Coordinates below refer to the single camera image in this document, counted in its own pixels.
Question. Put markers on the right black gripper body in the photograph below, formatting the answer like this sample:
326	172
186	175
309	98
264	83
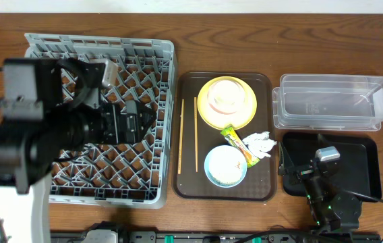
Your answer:
303	175

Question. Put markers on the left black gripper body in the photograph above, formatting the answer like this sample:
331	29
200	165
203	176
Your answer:
110	136

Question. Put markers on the rice and food scraps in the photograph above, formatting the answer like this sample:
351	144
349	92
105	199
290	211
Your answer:
226	167

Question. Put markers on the light blue bowl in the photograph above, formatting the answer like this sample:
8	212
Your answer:
211	158

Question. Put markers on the wooden chopstick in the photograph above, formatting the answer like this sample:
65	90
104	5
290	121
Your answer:
181	137
196	132

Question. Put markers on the green snack wrapper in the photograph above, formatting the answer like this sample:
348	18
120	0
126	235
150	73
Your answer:
233	139

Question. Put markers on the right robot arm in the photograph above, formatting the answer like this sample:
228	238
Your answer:
333	209

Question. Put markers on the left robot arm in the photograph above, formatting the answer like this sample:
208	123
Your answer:
51	105

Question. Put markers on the crumpled white tissue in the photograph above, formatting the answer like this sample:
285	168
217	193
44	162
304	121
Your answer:
260	144

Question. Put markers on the black tray bin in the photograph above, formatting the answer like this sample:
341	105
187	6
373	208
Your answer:
358	169

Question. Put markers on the grey plastic dish rack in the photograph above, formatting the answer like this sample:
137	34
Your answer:
122	175

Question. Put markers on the brown serving tray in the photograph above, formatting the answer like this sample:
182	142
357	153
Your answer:
259	183

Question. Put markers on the clear plastic bin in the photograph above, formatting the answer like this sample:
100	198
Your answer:
328	102

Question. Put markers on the yellow plate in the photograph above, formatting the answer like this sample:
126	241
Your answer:
220	121

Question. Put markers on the white cup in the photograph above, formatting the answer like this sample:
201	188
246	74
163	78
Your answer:
223	93

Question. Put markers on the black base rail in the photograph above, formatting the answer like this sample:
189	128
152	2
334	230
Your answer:
112	232

